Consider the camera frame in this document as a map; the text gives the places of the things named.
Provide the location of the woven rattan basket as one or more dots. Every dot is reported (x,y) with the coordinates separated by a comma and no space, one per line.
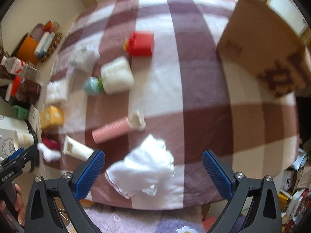
(53,46)

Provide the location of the white cotton swab box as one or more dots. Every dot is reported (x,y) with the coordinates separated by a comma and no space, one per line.
(84,58)

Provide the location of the clear bag of cotton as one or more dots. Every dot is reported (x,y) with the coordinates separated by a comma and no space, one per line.
(58,91)

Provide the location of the green plastic clip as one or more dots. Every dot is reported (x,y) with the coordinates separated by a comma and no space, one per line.
(20,112)

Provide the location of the white cream tube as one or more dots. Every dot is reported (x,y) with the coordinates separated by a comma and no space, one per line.
(76,149)

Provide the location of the brown cardboard box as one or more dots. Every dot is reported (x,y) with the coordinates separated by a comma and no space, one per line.
(261,42)

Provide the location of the paper cup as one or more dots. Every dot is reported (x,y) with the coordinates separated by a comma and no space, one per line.
(22,140)

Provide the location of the white cloth towel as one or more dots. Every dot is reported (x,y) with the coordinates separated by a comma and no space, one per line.
(143,169)

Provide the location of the white plush radish toy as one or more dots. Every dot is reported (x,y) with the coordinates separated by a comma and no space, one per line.
(116,76)

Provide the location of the red-lidded jar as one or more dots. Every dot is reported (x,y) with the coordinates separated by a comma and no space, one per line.
(25,91)

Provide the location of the red house-shaped plastic box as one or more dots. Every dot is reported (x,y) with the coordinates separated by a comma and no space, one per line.
(140,44)

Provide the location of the orange holder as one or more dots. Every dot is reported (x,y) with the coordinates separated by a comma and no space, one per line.
(26,50)

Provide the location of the pink tooth-capped roller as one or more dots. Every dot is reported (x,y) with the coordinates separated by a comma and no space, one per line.
(133,122)

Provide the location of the yellow cardboard gift box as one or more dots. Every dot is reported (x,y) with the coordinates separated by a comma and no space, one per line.
(51,116)

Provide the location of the person's left hand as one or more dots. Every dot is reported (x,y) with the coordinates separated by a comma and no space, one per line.
(12,208)

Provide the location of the blue foil triangle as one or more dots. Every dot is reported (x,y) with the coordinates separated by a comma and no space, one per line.
(91,86)

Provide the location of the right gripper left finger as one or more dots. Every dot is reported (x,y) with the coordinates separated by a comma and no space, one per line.
(42,214)

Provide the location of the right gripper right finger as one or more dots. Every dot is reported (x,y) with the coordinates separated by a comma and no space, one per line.
(264,212)

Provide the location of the plastic water bottle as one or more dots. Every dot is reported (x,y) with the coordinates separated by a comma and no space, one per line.
(13,65)

